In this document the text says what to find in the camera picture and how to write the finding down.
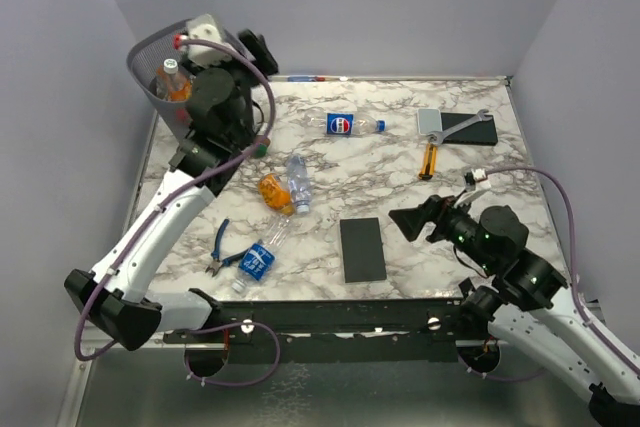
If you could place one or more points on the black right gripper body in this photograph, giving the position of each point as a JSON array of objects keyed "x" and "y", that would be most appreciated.
[{"x": 455, "y": 224}]

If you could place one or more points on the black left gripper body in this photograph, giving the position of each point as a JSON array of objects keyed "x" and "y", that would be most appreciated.
[{"x": 241, "y": 68}]

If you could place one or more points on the large orange juice bottle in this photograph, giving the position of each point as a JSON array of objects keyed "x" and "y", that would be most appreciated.
[{"x": 171, "y": 84}]

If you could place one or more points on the blue label bottle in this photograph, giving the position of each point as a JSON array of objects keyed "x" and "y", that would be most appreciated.
[{"x": 262, "y": 255}]

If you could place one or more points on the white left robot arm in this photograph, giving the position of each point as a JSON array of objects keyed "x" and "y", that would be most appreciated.
[{"x": 232, "y": 108}]

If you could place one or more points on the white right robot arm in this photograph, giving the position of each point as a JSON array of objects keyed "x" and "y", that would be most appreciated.
[{"x": 529, "y": 305}]

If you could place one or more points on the blue red pen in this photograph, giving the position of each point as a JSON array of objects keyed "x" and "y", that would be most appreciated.
[{"x": 305, "y": 78}]

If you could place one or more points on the yellow utility knife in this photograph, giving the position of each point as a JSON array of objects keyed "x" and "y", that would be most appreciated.
[{"x": 427, "y": 170}]

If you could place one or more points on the silver wrench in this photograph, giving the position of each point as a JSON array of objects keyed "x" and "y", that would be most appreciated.
[{"x": 437, "y": 138}]

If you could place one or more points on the black box rear right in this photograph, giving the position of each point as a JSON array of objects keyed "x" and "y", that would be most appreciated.
[{"x": 479, "y": 134}]

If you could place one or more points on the brown bottle green cap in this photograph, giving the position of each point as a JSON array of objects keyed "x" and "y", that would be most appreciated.
[{"x": 262, "y": 149}]

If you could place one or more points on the grey white hub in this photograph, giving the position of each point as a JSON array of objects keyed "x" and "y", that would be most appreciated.
[{"x": 428, "y": 120}]

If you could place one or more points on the pepsi label clear bottle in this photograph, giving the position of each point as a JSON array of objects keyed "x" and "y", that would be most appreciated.
[{"x": 343, "y": 124}]

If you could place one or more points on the clear crushed bottle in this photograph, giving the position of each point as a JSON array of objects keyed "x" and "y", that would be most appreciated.
[{"x": 299, "y": 184}]

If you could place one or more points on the small orange juice bottle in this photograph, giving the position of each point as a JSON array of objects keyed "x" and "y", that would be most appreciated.
[{"x": 276, "y": 194}]

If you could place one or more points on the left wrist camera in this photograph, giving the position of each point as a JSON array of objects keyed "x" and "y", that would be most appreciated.
[{"x": 209, "y": 28}]

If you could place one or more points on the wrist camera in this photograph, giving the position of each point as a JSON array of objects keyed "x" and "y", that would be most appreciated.
[
  {"x": 209, "y": 28},
  {"x": 477, "y": 184}
]

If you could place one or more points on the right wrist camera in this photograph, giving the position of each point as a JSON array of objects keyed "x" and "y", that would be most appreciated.
[{"x": 477, "y": 184}]

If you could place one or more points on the black network switch centre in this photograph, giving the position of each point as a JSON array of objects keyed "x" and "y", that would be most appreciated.
[{"x": 362, "y": 250}]

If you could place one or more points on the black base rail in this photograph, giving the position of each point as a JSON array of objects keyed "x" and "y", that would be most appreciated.
[{"x": 337, "y": 331}]

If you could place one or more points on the blue handled pliers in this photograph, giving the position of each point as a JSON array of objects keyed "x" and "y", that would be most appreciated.
[{"x": 218, "y": 261}]

